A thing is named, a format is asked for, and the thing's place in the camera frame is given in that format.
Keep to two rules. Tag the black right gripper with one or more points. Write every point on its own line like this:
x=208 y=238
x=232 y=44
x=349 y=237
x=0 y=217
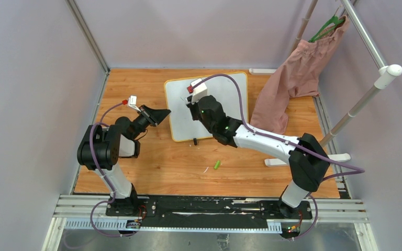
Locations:
x=192 y=107

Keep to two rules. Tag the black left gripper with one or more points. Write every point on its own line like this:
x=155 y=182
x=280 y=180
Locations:
x=153 y=117

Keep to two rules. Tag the green marker cap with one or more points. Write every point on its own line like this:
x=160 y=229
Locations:
x=217 y=165

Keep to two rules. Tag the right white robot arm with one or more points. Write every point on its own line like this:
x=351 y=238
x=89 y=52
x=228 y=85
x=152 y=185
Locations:
x=307 y=160

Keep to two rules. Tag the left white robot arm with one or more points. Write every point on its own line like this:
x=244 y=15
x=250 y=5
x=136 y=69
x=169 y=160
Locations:
x=103 y=145

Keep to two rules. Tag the pink cloth shorts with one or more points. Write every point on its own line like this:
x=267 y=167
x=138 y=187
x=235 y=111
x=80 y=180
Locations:
x=297 y=77

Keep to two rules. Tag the green clothes hanger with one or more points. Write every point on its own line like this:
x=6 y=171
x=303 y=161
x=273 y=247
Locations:
x=329 y=26

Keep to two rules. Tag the white metal clothes rack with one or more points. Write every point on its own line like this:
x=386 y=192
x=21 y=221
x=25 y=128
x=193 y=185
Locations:
x=361 y=85

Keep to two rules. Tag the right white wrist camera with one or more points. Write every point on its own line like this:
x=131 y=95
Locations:
x=197 y=90

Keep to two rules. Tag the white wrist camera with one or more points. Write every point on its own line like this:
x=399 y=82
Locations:
x=132 y=103
x=197 y=90

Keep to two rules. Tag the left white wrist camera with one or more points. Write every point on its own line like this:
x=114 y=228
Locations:
x=132 y=103

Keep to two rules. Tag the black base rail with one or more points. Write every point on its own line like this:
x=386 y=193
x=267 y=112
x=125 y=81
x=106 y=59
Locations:
x=184 y=214

